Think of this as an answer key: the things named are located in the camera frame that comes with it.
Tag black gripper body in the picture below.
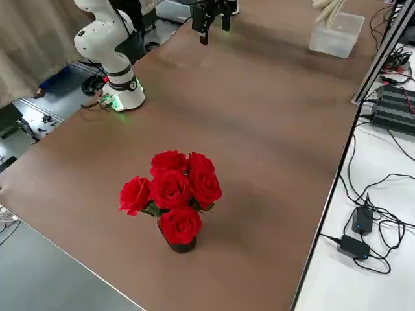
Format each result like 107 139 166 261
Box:
193 0 239 19

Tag cream tablecloth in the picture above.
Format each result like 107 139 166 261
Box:
313 0 346 29

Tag clear plastic box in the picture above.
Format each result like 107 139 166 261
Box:
308 12 366 60

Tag blue crate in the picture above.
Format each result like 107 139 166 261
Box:
38 63 71 91

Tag red roses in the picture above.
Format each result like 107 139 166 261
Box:
118 150 224 246

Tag beige curtain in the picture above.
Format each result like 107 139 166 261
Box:
0 0 100 106

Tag black vase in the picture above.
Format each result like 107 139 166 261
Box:
157 216 198 254

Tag black power adapter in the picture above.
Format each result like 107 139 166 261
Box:
336 235 372 262

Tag grey side table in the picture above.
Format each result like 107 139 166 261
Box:
0 220 145 311

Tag white desk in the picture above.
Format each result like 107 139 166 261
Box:
290 40 415 311

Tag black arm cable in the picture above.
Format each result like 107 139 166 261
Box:
108 0 137 38

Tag coiled black cable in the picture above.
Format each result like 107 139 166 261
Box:
81 73 107 97

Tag aluminium post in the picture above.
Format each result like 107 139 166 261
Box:
351 0 415 105

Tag cable hub with plugs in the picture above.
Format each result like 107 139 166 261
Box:
381 48 414 86

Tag black adapter cable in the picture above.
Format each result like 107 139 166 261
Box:
347 129 415 275

